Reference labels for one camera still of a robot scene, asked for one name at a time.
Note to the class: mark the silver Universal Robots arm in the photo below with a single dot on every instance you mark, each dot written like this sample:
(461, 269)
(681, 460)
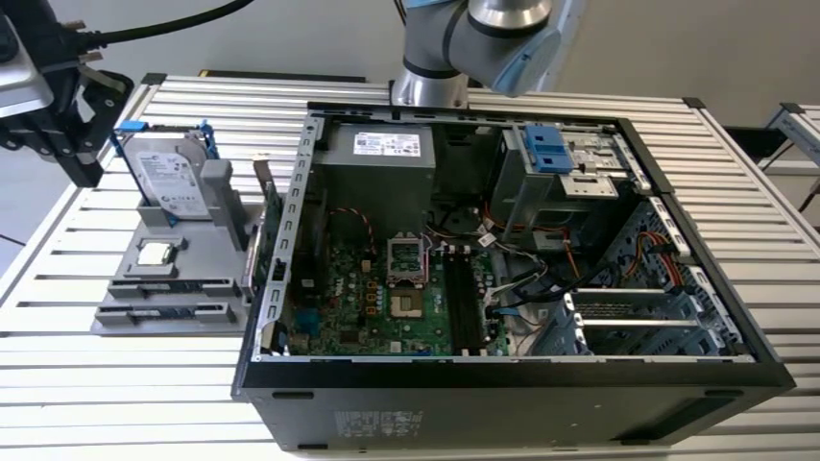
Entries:
(436, 48)

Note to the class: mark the hard disk in blue carrier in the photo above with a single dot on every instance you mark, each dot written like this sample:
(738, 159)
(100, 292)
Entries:
(166, 177)

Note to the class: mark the silver CPU chip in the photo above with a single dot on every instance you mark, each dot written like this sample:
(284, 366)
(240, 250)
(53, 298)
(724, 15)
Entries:
(153, 253)

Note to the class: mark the grey parts rack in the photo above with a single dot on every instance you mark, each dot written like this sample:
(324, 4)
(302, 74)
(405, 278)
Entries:
(210, 261)

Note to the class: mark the black strip yellow tip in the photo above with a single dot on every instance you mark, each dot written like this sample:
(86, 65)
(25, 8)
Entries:
(288, 76)

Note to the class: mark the green graphics card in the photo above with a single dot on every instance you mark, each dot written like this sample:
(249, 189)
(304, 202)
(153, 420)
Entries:
(273, 206)

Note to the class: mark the black case fan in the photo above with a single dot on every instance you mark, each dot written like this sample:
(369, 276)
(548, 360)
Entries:
(317, 240)

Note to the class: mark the grey power supply unit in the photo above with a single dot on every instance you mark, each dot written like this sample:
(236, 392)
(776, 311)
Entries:
(377, 192)

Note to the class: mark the CPU socket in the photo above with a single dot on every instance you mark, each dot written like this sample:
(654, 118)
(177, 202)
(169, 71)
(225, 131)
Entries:
(408, 303)

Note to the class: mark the black round case speaker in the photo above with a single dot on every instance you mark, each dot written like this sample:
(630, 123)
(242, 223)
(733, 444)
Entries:
(462, 220)

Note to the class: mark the green motherboard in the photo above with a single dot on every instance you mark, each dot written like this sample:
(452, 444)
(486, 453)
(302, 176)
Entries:
(409, 331)

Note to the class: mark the blue plastic drive latch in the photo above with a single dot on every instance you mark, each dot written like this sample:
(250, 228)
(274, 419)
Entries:
(544, 149)

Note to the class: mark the grey metal drive cage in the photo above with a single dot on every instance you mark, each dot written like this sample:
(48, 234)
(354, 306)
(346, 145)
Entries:
(589, 187)

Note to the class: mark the black open PC case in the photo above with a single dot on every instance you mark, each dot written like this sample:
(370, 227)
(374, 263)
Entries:
(448, 413)

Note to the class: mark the grey metal disk bay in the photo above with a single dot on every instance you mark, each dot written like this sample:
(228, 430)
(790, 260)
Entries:
(640, 322)

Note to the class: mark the small aluminium frame table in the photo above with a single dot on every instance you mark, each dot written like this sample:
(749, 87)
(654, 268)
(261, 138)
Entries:
(797, 125)

